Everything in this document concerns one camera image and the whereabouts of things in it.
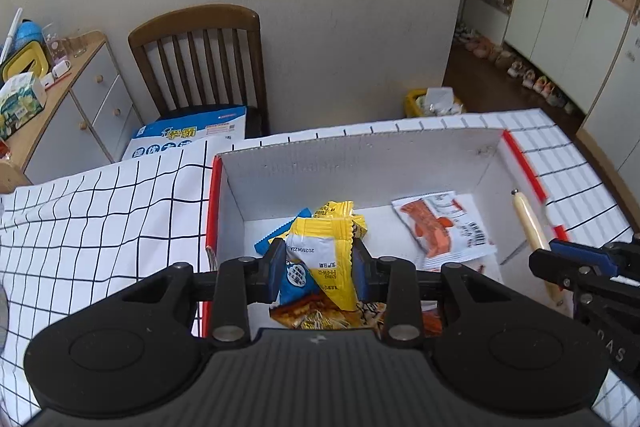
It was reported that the red cardboard box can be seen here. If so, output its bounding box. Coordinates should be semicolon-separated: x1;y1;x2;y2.
192;127;571;343

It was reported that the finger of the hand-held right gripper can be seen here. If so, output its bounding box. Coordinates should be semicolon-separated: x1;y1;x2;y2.
528;248;640;308
549;233;640;277

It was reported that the yellow trash bin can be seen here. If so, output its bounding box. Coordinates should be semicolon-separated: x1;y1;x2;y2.
404;87;466;118

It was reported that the white checked tablecloth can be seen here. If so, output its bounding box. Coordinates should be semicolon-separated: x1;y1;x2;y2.
0;108;640;425

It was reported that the blue white cardboard box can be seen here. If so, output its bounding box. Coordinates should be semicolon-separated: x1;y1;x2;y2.
121;105;248;162

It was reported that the red orange wrapper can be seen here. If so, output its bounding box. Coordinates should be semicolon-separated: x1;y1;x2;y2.
422;302;443;338

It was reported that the tall white cabinet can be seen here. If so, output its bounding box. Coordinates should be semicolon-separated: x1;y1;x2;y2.
582;7;640;172

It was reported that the cream wooden stick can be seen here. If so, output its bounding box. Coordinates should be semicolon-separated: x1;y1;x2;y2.
510;189;566;308

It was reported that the clear drinking glasses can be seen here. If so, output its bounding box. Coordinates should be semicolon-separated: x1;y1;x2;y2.
42;24;91;60

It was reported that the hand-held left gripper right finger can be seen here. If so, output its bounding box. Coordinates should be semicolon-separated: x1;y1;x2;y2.
350;238;521;342

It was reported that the green printed tissue box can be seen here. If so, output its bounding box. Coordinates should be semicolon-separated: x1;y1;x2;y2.
0;72;48;140

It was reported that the brown wooden chair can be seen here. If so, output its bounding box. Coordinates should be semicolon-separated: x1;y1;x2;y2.
127;4;271;140

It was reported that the blue snack packet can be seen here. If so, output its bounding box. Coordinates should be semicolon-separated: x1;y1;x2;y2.
254;207;322;305

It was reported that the orange patterned snack packet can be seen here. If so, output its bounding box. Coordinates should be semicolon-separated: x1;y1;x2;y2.
269;292;388;333

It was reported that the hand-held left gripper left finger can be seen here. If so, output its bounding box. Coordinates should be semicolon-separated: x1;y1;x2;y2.
117;239;288;342

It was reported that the white rod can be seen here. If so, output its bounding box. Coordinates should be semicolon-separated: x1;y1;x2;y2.
0;7;24;62

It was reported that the wooden sideboard with drawers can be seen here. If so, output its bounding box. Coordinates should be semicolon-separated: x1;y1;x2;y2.
0;32;146;185

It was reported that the blue container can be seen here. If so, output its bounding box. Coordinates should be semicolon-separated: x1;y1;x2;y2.
12;21;45;52

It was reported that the row of shoes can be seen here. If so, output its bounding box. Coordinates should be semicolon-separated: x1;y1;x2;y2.
452;23;576;112

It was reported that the yellow white snack packet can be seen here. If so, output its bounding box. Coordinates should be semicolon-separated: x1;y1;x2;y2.
285;201;368;313

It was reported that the white cabinet with black handles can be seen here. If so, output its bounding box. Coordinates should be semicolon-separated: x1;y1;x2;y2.
502;0;633;115

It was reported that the white orange snack packet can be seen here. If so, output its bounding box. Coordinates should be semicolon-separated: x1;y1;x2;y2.
391;191;497;272

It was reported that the yellow plastic bin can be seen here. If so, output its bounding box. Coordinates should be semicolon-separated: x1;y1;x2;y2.
0;43;51;82

